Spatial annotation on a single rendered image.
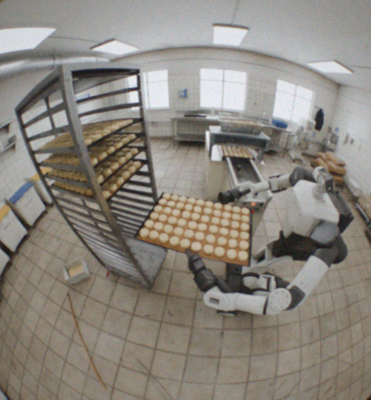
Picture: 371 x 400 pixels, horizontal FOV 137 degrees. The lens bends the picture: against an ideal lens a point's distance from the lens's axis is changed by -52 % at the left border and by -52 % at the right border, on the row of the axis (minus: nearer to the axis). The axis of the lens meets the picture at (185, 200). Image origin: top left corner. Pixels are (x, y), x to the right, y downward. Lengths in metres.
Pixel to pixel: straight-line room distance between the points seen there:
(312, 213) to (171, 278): 1.50
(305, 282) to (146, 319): 1.46
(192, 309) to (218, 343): 0.45
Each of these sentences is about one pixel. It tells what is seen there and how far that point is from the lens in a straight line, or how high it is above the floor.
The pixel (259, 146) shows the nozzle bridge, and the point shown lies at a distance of 1.99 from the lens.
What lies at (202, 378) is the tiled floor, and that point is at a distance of 1.74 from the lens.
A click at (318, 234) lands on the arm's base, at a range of 0.63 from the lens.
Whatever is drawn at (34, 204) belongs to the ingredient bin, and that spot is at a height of 0.38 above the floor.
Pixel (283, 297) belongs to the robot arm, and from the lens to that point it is 0.55.
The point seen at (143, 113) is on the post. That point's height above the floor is 1.54.
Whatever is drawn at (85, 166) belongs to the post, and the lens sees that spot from 0.60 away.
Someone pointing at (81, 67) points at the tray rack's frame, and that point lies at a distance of 0.62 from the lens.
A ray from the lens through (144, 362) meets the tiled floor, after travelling 1.74.
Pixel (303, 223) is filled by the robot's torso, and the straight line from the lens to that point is 0.69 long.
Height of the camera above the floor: 1.66
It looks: 41 degrees down
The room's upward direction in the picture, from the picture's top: 1 degrees counter-clockwise
